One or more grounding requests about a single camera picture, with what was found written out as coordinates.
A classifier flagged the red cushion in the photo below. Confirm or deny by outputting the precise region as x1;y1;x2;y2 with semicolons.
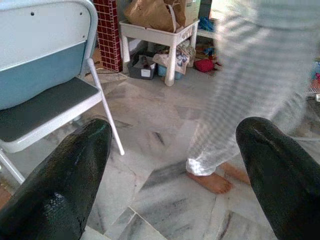
194;58;216;74

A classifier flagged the white plastic side table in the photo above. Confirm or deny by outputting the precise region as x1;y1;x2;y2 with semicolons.
119;19;200;87

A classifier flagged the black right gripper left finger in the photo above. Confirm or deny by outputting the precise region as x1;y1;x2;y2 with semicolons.
0;118;113;240

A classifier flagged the brown paper bag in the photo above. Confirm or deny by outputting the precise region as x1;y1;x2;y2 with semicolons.
124;0;187;33

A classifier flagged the light blue bucket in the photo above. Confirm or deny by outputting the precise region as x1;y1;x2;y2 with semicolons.
157;64;184;80

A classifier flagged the person in striped trousers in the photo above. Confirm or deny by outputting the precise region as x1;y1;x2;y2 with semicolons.
185;0;320;195

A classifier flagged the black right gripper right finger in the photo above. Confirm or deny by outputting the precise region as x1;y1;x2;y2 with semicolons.
235;116;320;240

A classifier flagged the cardboard box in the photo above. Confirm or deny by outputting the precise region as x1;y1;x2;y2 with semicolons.
184;0;201;27

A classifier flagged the white folding metal chair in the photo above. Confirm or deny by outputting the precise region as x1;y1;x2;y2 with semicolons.
0;0;125;186

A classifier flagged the dark grey storage box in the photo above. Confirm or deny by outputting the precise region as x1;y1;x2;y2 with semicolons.
127;51;157;81

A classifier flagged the printed cloth bag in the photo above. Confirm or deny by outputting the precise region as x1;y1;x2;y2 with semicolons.
152;44;196;75

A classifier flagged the blue crumpled bag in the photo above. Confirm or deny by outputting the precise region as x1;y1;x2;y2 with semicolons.
198;16;216;33

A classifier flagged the red tiled pillar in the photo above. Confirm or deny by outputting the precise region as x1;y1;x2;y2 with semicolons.
92;0;123;73

